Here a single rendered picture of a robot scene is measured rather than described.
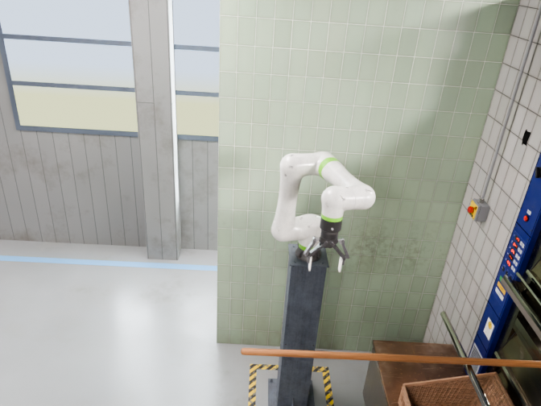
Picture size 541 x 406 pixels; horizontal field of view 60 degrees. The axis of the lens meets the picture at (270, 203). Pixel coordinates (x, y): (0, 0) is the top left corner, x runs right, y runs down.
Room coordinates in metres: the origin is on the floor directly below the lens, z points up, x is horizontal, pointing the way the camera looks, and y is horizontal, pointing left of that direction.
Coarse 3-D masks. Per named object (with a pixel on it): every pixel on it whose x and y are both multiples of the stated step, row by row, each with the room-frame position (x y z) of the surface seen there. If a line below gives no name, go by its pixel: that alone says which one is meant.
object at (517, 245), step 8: (512, 240) 2.03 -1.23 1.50; (520, 240) 1.97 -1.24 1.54; (512, 248) 2.01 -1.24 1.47; (520, 248) 1.95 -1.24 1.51; (512, 256) 1.99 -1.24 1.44; (520, 256) 1.93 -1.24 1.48; (504, 264) 2.03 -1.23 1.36; (512, 264) 1.97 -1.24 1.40; (504, 272) 2.01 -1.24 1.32; (512, 272) 1.94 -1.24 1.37; (496, 280) 2.05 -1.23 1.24; (496, 288) 2.02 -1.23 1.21; (504, 288) 1.96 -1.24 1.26; (496, 296) 2.00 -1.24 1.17; (504, 296) 1.94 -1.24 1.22
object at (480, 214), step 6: (474, 198) 2.48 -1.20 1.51; (474, 204) 2.43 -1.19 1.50; (480, 204) 2.41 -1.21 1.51; (486, 204) 2.42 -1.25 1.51; (474, 210) 2.41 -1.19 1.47; (480, 210) 2.38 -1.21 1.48; (486, 210) 2.39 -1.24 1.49; (474, 216) 2.39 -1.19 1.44; (480, 216) 2.38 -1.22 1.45; (486, 216) 2.39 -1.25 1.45
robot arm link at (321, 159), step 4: (316, 152) 2.18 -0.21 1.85; (320, 152) 2.18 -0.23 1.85; (324, 152) 2.17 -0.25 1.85; (328, 152) 2.19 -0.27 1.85; (316, 156) 2.14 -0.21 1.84; (320, 156) 2.14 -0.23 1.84; (324, 156) 2.13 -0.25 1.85; (328, 156) 2.12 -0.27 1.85; (332, 156) 2.13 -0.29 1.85; (316, 160) 2.12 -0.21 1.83; (320, 160) 2.11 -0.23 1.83; (324, 160) 2.09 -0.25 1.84; (328, 160) 2.08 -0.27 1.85; (332, 160) 2.07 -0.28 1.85; (336, 160) 2.08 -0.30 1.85; (316, 164) 2.11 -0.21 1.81; (320, 164) 2.09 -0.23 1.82; (324, 164) 2.06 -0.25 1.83; (316, 168) 2.11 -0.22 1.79; (320, 168) 2.07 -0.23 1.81; (316, 172) 2.11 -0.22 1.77; (320, 172) 2.06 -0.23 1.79; (320, 176) 2.09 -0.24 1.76
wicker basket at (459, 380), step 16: (416, 384) 1.76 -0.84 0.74; (432, 384) 1.77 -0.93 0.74; (448, 384) 1.77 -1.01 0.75; (464, 384) 1.77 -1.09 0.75; (496, 384) 1.73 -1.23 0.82; (400, 400) 1.75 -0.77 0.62; (416, 400) 1.77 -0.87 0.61; (432, 400) 1.77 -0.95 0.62; (448, 400) 1.77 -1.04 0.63; (464, 400) 1.77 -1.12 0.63; (496, 400) 1.67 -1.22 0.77
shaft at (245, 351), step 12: (252, 348) 1.48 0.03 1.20; (372, 360) 1.48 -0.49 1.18; (384, 360) 1.48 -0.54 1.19; (396, 360) 1.48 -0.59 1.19; (408, 360) 1.48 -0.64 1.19; (420, 360) 1.48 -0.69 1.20; (432, 360) 1.48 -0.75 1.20; (444, 360) 1.49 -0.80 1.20; (456, 360) 1.49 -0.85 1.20; (468, 360) 1.49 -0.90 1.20; (480, 360) 1.50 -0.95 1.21; (492, 360) 1.50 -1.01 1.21; (504, 360) 1.50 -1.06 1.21; (516, 360) 1.51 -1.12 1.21; (528, 360) 1.52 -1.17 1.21
